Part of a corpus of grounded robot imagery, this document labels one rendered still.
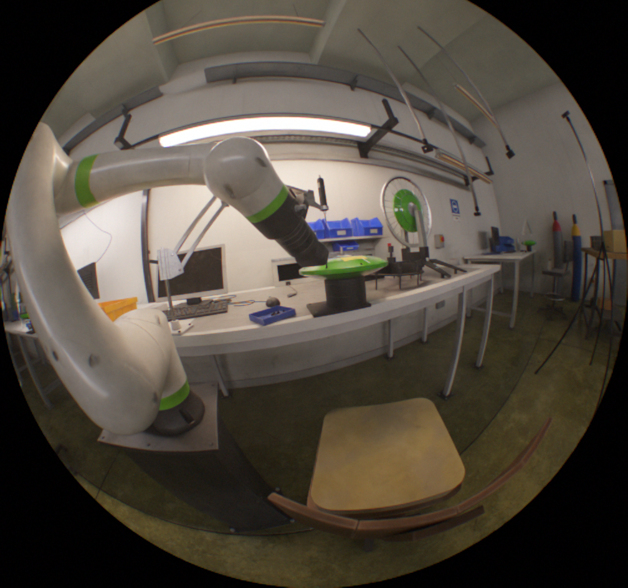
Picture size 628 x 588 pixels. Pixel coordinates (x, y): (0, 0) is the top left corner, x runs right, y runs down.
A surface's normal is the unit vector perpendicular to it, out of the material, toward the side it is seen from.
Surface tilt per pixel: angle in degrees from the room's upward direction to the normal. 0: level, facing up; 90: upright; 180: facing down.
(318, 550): 0
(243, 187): 145
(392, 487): 0
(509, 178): 90
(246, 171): 122
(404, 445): 0
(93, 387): 71
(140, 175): 134
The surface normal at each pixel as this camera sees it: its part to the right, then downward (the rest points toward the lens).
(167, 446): -0.11, -0.99
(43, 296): 0.76, -0.33
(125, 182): 0.49, 0.77
